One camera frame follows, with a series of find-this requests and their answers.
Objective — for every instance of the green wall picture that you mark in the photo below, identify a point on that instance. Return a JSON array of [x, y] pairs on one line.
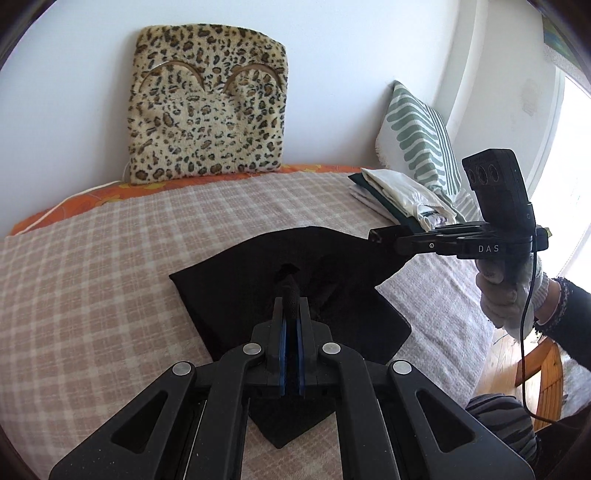
[[556, 44]]

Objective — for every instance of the dark green folded garment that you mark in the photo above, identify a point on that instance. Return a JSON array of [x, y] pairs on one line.
[[369, 182]]

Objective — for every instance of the person's black zippered jacket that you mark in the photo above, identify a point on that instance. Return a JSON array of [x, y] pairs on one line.
[[563, 452]]

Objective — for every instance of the wooden chair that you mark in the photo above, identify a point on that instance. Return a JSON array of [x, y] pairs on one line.
[[549, 369]]

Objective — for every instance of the cream folded garment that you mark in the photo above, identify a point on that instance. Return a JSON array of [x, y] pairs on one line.
[[406, 191]]

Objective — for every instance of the pink plaid blanket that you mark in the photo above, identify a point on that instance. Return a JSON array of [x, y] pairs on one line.
[[92, 300]]

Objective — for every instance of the pale grey woven blanket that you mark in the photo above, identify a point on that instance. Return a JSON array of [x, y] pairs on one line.
[[443, 314]]

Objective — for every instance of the leopard print cushion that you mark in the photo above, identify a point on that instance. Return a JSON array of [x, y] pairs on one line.
[[203, 120]]

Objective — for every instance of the black garment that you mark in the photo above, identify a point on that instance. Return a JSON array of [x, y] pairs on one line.
[[221, 295]]

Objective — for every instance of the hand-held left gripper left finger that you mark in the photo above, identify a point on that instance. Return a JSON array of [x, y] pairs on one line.
[[281, 355]]

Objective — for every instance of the bright window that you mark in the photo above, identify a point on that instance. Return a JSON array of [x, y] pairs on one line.
[[577, 184]]

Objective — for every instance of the person's zebra striped pants leg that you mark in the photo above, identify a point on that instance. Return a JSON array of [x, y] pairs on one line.
[[503, 424]]

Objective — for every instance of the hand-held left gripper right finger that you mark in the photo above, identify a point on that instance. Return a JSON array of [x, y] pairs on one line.
[[301, 355]]

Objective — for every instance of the orange bed sheet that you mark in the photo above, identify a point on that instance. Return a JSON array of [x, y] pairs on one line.
[[194, 182]]

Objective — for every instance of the white folded garment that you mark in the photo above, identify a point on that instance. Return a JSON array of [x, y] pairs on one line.
[[374, 201]]

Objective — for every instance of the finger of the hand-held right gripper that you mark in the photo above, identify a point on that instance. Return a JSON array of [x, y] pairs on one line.
[[415, 244], [461, 228]]

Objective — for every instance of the green striped white pillow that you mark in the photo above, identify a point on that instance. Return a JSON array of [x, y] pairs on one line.
[[415, 134]]

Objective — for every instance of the person's right hand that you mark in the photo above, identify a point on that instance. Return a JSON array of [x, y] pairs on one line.
[[496, 304]]

